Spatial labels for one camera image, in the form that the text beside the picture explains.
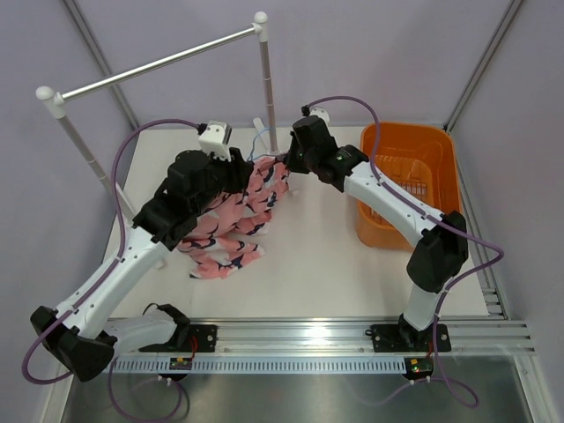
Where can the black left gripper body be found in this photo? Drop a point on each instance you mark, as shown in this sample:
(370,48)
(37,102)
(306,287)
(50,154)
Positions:
(224,177)

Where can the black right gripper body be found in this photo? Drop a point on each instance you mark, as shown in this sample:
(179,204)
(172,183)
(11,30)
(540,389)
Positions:
(299,160)

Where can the light blue wire hanger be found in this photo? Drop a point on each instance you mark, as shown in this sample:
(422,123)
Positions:
(254,154)

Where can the pink patterned shorts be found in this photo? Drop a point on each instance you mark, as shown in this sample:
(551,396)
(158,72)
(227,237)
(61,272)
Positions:
(216,246)

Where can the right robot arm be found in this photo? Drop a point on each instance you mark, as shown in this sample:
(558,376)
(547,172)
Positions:
(438,239)

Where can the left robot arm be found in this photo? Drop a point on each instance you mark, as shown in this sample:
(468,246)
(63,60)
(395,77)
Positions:
(78,332)

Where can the orange plastic basket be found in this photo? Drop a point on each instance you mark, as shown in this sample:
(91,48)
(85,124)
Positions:
(420,159)

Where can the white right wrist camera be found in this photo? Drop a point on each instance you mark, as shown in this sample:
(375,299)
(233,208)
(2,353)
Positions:
(316,111)

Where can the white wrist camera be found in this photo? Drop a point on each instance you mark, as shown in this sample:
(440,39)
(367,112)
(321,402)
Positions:
(213,139)
(316,111)

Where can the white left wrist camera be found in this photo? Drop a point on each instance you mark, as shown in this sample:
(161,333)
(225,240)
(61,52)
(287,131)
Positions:
(213,139)

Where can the black left mount plate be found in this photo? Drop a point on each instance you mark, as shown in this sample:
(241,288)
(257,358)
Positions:
(202,337)

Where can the black mount plate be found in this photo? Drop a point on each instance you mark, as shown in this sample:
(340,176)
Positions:
(202,337)
(399,338)

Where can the white slotted cable duct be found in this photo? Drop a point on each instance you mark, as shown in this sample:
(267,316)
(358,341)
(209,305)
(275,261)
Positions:
(261,365)

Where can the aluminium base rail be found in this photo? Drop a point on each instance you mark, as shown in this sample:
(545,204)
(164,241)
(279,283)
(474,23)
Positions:
(295,320)

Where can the black right mount plate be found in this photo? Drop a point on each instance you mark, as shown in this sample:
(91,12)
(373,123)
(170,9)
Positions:
(399,338)

